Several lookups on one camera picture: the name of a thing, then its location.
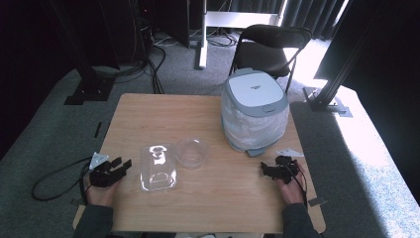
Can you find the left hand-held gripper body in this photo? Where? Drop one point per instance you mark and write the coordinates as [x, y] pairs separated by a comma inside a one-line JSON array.
[[103, 177]]

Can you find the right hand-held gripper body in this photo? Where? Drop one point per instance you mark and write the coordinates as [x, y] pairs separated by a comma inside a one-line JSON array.
[[286, 170]]

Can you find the clear round plastic bowl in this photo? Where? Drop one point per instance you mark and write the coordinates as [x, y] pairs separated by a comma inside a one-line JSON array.
[[191, 152]]

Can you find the white bin with grey lid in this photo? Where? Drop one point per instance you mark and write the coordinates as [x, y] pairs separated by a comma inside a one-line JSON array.
[[254, 91]]

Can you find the person's left hand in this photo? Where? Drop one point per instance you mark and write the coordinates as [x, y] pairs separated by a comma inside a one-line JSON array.
[[101, 195]]

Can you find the clear rectangular plastic container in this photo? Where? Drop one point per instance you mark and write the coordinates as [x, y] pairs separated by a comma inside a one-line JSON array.
[[158, 170]]

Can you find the black tape strip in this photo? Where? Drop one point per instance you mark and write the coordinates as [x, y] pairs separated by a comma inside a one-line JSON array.
[[98, 129]]

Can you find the translucent white bin bag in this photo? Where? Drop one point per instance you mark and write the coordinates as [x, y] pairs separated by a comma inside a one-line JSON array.
[[251, 130]]

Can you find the grey tape piece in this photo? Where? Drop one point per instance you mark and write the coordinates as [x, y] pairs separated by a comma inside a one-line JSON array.
[[317, 201]]

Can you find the black metal stand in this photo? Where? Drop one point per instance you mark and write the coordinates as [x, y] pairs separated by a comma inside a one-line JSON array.
[[330, 95], [89, 79]]

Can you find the black folding chair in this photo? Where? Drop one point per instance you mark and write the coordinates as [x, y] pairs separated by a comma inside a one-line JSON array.
[[264, 54]]

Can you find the black curtain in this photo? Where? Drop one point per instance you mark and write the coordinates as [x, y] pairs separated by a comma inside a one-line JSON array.
[[23, 66], [389, 66]]

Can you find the white desk leg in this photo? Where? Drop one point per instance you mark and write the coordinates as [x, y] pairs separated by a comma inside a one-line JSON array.
[[202, 39]]

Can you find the white desk crossbar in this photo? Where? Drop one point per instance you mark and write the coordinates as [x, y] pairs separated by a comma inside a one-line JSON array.
[[242, 19]]

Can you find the grey curtain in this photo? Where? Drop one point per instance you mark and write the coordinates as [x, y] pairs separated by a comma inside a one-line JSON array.
[[310, 16]]

